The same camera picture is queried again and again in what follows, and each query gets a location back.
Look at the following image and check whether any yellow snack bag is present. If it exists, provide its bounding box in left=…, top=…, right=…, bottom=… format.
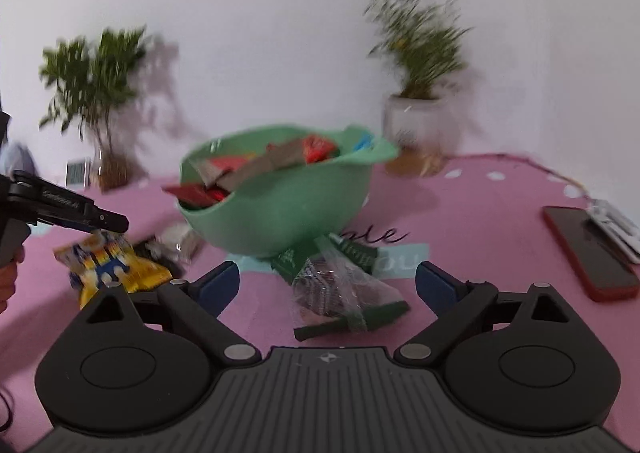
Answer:
left=54, top=229, right=174, bottom=310

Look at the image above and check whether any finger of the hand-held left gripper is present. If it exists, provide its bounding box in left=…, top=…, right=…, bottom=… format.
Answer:
left=75, top=205, right=129, bottom=234

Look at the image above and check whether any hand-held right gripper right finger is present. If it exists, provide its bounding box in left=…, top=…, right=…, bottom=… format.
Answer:
left=395, top=262, right=581, bottom=368

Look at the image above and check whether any white digital clock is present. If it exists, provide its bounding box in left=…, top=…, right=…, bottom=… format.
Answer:
left=65, top=158, right=94, bottom=186

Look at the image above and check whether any pink floral tablecloth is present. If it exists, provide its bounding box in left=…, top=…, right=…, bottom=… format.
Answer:
left=0, top=153, right=640, bottom=453

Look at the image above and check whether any leafy plant in glass vase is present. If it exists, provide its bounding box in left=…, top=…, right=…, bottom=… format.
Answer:
left=39, top=27, right=153, bottom=191

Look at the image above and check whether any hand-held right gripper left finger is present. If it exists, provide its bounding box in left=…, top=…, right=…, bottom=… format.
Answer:
left=77, top=260, right=261, bottom=367

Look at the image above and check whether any person's left hand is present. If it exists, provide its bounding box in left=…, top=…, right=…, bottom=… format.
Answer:
left=0, top=252, right=24, bottom=315

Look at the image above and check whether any grey rounded object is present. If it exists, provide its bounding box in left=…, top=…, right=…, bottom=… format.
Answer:
left=0, top=143, right=37, bottom=178

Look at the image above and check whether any thin reddish cable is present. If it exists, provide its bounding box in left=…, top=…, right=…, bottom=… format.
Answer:
left=492, top=154, right=593, bottom=200

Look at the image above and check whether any red smartphone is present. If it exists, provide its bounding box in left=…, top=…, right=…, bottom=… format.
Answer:
left=542, top=205, right=640, bottom=303

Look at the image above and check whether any dark red snack packet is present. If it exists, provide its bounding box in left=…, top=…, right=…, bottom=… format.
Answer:
left=162, top=182, right=232, bottom=210

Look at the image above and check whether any small plant in white pot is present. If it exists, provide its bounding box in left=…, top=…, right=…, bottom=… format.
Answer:
left=365, top=0, right=473, bottom=176

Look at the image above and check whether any clear wrapped snack packet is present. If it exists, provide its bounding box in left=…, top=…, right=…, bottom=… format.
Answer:
left=144, top=222, right=202, bottom=265

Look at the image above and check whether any green plastic bowl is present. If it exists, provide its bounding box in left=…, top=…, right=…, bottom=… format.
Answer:
left=179, top=124, right=401, bottom=259

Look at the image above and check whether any brown snack packet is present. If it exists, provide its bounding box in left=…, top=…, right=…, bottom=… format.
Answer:
left=189, top=137, right=307, bottom=190

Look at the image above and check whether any white flat device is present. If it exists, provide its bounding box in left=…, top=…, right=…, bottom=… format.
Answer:
left=585, top=199, right=640, bottom=265

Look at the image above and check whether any green clear snack packet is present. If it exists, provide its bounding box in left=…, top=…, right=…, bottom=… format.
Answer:
left=272, top=232, right=412, bottom=343

